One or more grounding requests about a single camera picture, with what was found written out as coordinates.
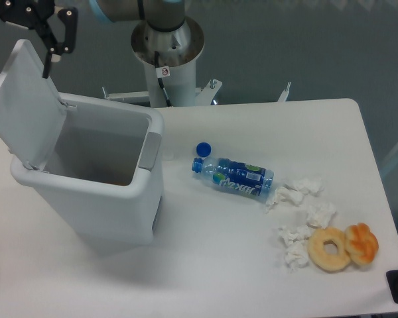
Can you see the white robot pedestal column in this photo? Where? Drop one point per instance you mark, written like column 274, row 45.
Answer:
column 169, row 61

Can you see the white trash can body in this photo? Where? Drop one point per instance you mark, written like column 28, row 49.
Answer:
column 105, row 176

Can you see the plain ring doughnut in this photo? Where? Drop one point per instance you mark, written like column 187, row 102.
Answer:
column 327, row 249

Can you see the orange glazed pastry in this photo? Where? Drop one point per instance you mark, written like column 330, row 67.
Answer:
column 361, row 244

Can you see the crumpled white tissue lower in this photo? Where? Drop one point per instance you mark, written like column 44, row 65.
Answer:
column 296, row 255

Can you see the crumpled white tissue middle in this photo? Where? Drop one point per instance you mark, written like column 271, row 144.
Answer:
column 319, row 215

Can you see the crumpled white tissue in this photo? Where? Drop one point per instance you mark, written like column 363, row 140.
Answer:
column 319, row 215
column 293, row 192
column 296, row 255

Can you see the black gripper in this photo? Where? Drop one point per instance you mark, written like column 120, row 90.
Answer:
column 34, row 15

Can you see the white trash can lid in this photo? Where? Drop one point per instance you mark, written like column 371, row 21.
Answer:
column 32, row 112

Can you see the blue bottle cap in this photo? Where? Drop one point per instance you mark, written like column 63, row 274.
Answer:
column 203, row 149

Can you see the blue plastic water bottle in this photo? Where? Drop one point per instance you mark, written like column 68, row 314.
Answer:
column 234, row 177

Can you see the crumpled white tissue upper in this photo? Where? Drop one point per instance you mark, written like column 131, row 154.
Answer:
column 293, row 192

